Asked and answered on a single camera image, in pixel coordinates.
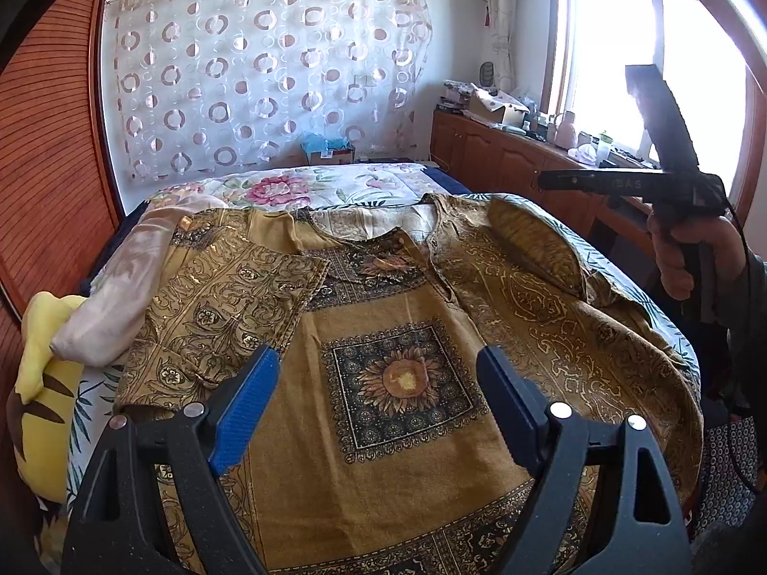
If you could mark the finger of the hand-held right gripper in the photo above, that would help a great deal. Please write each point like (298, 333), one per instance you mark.
(587, 182)

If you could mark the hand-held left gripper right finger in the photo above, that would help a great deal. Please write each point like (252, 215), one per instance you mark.
(509, 395)

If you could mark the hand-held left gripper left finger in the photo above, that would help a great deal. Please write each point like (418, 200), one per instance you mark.
(251, 395)

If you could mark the golden patterned shirt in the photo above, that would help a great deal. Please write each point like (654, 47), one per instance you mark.
(389, 323)

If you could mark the person's right forearm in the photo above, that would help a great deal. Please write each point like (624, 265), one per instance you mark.
(749, 323)

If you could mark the person's right hand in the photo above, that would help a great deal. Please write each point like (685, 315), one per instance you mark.
(668, 257)

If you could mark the pink thermos jug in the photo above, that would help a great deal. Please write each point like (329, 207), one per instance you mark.
(565, 130)

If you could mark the leaf print bed sheet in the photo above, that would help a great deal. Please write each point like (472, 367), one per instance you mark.
(623, 251)

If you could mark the wooden framed window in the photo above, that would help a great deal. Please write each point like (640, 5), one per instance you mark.
(611, 54)

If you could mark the wooden cabinet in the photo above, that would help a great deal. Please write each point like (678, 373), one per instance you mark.
(497, 156)

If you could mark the open cardboard box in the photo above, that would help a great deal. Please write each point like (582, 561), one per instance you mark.
(500, 109)

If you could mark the navy blue mattress cover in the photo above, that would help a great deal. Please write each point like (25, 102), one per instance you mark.
(452, 179)

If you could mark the beige folded garment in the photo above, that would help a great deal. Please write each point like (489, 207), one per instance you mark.
(114, 305)

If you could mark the pale window curtain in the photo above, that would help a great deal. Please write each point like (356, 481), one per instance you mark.
(500, 18)

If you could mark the floral quilt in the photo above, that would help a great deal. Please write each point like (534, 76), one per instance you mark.
(281, 188)

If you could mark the yellow plush pillow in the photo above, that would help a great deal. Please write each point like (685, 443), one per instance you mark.
(42, 371)

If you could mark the person's dotted trousers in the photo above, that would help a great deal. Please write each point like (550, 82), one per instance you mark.
(728, 479)

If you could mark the blue tissue box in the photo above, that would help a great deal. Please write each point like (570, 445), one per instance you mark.
(326, 147)

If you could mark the wooden slatted wardrobe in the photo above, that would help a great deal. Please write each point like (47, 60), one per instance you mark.
(54, 162)

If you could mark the circle pattern sheer curtain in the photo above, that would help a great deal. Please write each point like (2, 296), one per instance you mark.
(263, 72)

